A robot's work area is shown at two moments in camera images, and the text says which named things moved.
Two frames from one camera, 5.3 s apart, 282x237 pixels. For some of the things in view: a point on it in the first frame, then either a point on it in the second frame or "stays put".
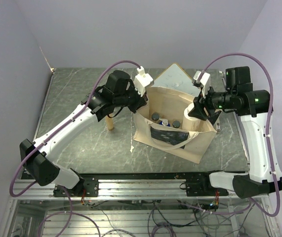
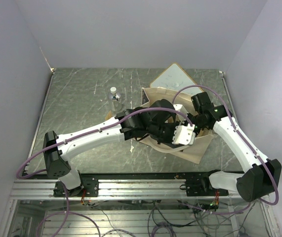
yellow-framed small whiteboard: x=174 y=77 stays put
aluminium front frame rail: x=122 y=190 stays put
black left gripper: x=141 y=101 -> x=169 y=141
